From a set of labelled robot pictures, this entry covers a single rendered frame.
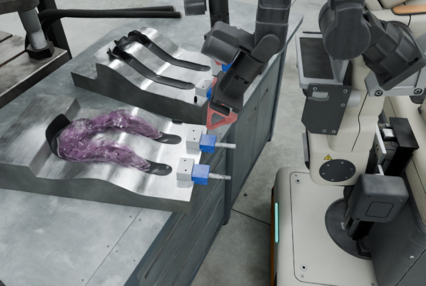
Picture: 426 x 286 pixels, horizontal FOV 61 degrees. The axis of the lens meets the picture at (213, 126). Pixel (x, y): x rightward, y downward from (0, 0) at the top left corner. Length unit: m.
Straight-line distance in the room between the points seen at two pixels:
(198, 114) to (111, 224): 0.39
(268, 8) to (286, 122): 1.74
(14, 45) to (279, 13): 1.27
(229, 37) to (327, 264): 1.01
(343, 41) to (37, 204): 0.79
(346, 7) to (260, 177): 1.47
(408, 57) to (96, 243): 0.75
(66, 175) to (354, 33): 0.69
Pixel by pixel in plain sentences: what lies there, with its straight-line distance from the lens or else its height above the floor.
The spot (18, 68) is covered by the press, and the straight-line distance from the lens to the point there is 1.56.
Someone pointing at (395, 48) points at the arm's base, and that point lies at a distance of 0.72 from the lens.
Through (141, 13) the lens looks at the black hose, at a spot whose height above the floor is 0.87.
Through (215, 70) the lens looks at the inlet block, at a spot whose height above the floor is 0.91.
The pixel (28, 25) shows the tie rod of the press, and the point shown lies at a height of 0.93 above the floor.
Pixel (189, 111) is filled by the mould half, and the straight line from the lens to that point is 1.07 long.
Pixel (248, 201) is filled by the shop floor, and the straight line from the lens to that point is 1.90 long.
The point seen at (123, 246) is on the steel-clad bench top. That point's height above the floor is 0.80.
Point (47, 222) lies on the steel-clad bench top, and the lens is 0.97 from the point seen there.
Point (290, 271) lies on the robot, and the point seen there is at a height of 0.28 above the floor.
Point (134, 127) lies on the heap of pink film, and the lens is 0.97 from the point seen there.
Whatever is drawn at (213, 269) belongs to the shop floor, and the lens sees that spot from 1.71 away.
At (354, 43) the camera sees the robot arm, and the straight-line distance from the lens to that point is 0.68.
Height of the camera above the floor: 1.55
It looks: 43 degrees down
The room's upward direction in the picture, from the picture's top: straight up
